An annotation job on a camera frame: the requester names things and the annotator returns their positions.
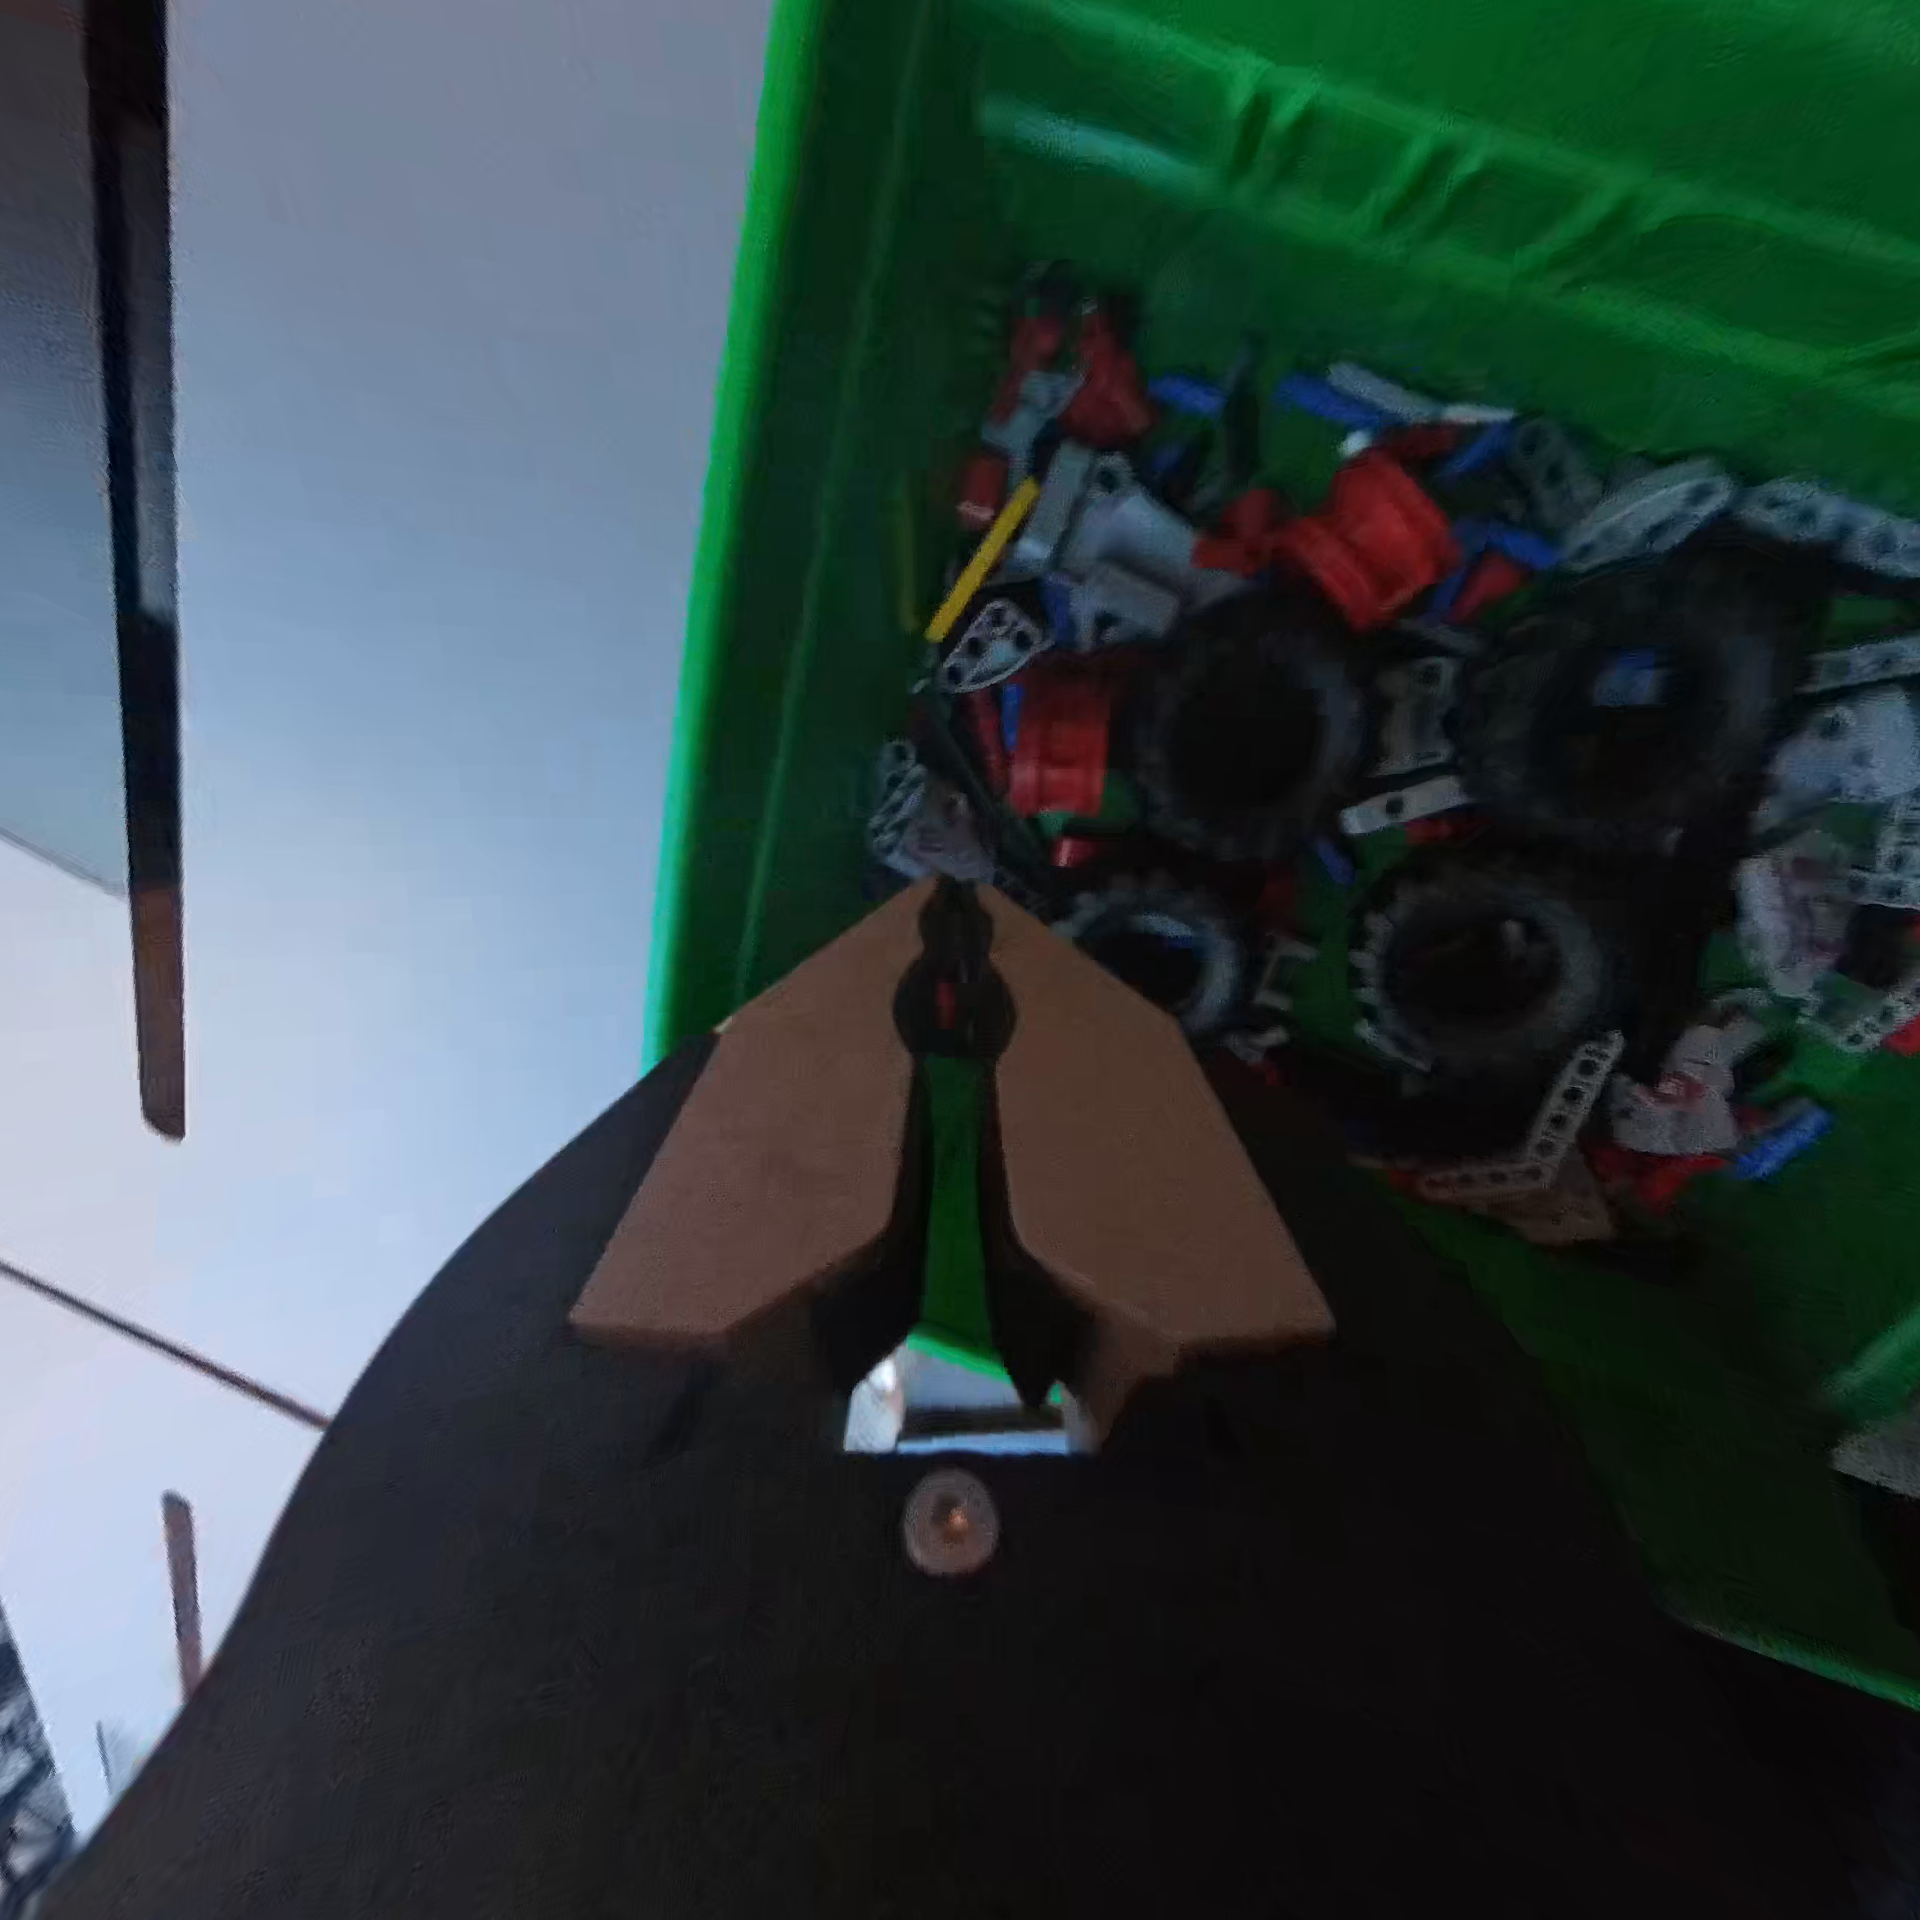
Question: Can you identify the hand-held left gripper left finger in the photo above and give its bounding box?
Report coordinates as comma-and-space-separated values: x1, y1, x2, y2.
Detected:
570, 878, 950, 1391

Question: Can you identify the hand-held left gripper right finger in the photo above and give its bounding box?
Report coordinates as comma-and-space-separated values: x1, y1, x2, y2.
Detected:
967, 885, 1336, 1445

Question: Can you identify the pile of lego pieces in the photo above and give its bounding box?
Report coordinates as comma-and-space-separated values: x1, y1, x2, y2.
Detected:
862, 263, 1920, 1279

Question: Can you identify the green plastic bin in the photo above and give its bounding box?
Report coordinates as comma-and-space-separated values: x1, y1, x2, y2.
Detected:
644, 0, 1920, 1713

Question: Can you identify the black rubber lego tire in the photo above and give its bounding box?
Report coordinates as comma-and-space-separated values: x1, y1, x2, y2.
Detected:
1131, 616, 1383, 864
1463, 546, 1823, 857
1357, 863, 1636, 1081
1071, 885, 1255, 1038

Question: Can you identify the white angled lego beam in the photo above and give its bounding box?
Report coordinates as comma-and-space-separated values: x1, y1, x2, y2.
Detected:
1400, 1032, 1630, 1210

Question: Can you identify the red lego wheel rim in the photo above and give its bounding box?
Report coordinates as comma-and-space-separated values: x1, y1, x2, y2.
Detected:
1282, 451, 1464, 634
1006, 667, 1143, 818

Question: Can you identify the small grey lego panel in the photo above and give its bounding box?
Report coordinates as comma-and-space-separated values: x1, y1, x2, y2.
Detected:
941, 600, 1056, 695

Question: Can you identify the yellow lego axle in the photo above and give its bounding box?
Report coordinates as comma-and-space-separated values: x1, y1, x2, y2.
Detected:
926, 481, 1042, 645

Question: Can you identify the dark flat board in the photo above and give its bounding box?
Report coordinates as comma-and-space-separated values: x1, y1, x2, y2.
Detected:
82, 0, 189, 1144

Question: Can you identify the thin dark cable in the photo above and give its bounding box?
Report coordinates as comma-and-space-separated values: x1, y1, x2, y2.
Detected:
0, 1265, 332, 1431

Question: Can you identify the brown thin post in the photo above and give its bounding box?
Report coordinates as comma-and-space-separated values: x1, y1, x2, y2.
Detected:
163, 1493, 205, 1701

